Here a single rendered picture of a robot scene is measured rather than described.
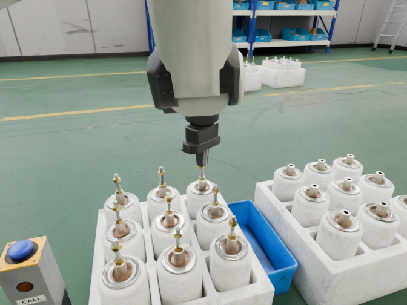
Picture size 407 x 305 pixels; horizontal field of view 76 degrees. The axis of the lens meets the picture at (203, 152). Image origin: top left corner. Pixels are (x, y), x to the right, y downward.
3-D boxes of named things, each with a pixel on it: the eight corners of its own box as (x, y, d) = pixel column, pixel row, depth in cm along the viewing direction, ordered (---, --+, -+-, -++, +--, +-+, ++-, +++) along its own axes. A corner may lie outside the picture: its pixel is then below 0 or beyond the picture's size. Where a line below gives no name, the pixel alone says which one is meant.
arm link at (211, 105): (224, 95, 55) (232, 131, 38) (175, 98, 56) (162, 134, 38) (223, 42, 50) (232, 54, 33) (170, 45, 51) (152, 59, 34)
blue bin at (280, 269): (293, 294, 75) (300, 265, 69) (258, 305, 72) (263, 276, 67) (248, 223, 100) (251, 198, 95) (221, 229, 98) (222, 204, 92)
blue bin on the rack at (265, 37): (242, 40, 531) (243, 29, 521) (258, 40, 541) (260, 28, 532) (254, 42, 489) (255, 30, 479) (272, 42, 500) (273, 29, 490)
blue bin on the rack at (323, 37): (296, 39, 567) (298, 28, 557) (311, 38, 577) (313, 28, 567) (311, 40, 524) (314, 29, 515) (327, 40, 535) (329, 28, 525)
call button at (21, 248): (31, 260, 48) (28, 252, 47) (6, 265, 47) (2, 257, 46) (37, 244, 52) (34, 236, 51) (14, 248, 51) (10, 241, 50)
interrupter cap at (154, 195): (147, 190, 77) (147, 189, 77) (172, 185, 80) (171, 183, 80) (153, 206, 71) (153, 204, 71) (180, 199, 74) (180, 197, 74)
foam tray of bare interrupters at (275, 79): (303, 85, 298) (306, 69, 289) (274, 88, 285) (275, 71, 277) (282, 78, 330) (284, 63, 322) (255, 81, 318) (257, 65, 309)
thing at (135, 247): (154, 268, 74) (148, 220, 66) (140, 301, 66) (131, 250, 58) (123, 262, 76) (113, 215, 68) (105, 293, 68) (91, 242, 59)
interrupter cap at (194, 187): (217, 183, 81) (217, 181, 81) (211, 198, 74) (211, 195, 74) (194, 180, 83) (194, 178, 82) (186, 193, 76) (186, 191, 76)
